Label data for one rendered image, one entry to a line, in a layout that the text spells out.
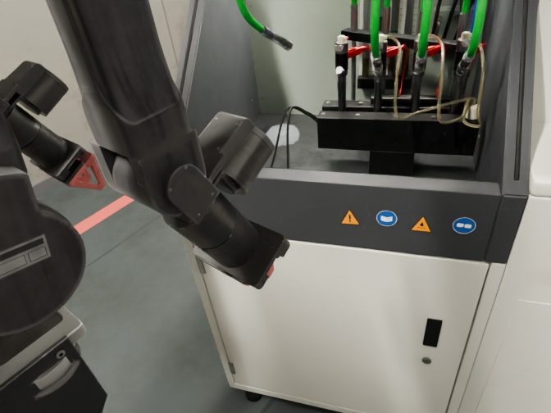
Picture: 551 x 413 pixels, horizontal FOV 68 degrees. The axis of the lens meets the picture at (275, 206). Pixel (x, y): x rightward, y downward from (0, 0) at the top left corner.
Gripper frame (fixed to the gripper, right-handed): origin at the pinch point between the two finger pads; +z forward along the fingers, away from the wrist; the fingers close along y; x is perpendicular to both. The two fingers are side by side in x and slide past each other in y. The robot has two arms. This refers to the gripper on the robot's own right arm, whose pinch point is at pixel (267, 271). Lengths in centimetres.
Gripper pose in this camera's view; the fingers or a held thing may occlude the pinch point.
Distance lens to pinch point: 55.3
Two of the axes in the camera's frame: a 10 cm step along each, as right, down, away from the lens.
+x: -5.0, 8.3, -2.5
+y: -7.8, -3.1, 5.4
